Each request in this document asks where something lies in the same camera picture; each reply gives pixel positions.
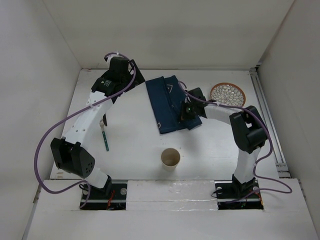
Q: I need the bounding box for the beige paper cup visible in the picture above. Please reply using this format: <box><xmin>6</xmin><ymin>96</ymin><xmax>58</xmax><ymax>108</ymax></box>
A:
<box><xmin>160</xmin><ymin>148</ymin><xmax>181</xmax><ymax>172</ymax></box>

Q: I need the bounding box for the white foam front board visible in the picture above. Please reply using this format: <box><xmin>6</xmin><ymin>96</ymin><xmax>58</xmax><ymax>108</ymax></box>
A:
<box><xmin>27</xmin><ymin>179</ymin><xmax>318</xmax><ymax>240</ymax></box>

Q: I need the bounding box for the black table knife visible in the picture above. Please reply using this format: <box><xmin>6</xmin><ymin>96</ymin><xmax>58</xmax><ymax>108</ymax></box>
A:
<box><xmin>102</xmin><ymin>114</ymin><xmax>108</xmax><ymax>126</ymax></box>

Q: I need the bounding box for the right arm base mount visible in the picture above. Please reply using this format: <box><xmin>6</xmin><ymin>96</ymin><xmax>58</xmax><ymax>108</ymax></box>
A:
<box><xmin>211</xmin><ymin>180</ymin><xmax>264</xmax><ymax>210</ymax></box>

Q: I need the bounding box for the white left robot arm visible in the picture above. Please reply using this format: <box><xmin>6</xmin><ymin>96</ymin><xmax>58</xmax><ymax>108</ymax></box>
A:
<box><xmin>50</xmin><ymin>56</ymin><xmax>145</xmax><ymax>199</ymax></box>

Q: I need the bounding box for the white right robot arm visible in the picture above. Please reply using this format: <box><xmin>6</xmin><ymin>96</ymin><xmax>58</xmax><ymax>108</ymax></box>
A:
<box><xmin>180</xmin><ymin>88</ymin><xmax>270</xmax><ymax>198</ymax></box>

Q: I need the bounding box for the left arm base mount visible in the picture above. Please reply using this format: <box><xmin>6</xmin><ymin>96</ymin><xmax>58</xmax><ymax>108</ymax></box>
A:
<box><xmin>79</xmin><ymin>180</ymin><xmax>128</xmax><ymax>211</ymax></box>

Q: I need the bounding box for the blue cloth placemat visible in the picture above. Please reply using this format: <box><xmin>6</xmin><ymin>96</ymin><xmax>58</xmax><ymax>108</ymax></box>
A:
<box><xmin>145</xmin><ymin>75</ymin><xmax>202</xmax><ymax>135</ymax></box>

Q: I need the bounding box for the fork with teal handle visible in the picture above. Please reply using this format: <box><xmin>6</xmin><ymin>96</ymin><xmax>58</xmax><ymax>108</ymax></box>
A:
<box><xmin>99</xmin><ymin>119</ymin><xmax>110</xmax><ymax>152</ymax></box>

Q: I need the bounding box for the floral ceramic plate orange rim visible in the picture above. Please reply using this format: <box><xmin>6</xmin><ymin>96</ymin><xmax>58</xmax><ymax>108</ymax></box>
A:
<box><xmin>210</xmin><ymin>82</ymin><xmax>247</xmax><ymax>107</ymax></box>

